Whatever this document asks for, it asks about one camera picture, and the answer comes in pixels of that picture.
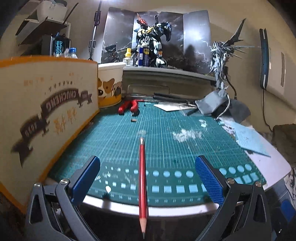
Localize grey cloth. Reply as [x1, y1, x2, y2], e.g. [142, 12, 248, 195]
[195, 89, 251, 123]

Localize stormy backdrop board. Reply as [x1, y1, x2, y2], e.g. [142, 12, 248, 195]
[101, 6, 211, 75]

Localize yellow-cap glass bottle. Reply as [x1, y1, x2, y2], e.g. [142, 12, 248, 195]
[123, 48, 134, 66]

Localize white paper sheet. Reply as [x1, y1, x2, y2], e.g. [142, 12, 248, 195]
[154, 102, 197, 112]

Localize black computer case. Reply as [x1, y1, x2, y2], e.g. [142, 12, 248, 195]
[39, 34, 71, 58]

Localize black lamp stand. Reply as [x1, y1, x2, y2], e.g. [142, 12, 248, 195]
[89, 0, 103, 62]

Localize robot model figure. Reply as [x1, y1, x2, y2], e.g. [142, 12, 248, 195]
[133, 13, 173, 68]

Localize black cable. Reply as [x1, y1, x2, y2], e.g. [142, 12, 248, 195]
[262, 88, 273, 127]

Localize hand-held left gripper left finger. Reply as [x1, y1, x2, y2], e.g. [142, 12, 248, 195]
[25, 156, 101, 241]

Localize dark cloth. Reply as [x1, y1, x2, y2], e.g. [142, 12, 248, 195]
[272, 125, 296, 163]

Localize silver winged model figure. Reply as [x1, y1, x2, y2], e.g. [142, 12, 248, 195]
[207, 19, 256, 91]

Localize printed cardboard box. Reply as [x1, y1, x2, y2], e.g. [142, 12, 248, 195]
[0, 56, 101, 215]

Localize red-handled pliers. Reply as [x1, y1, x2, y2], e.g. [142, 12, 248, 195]
[118, 99, 140, 116]

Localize white desktop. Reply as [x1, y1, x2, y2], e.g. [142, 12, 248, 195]
[46, 100, 293, 219]

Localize white printer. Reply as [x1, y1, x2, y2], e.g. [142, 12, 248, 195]
[35, 0, 68, 18]

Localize white shelf rack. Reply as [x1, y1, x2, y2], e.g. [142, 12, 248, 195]
[15, 13, 71, 47]

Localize blue spray can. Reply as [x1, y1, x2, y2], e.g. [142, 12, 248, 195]
[137, 45, 149, 67]

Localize white desk shelf riser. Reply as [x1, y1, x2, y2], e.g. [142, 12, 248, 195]
[122, 66, 218, 95]

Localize green cutting mat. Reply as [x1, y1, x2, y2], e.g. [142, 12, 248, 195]
[47, 102, 266, 208]

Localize white wall unit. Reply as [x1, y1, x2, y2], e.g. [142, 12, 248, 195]
[259, 28, 286, 95]

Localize black-handled pliers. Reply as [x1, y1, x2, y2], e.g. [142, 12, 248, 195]
[153, 92, 197, 105]

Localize white dog-print bucket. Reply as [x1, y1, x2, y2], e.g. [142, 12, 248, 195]
[97, 62, 124, 108]

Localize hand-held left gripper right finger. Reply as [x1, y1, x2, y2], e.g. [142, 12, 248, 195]
[194, 155, 272, 241]

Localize red pencil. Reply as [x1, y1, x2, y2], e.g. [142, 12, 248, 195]
[138, 138, 148, 240]

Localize light blue decal sheet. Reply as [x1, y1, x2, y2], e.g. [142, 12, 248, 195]
[225, 120, 271, 158]

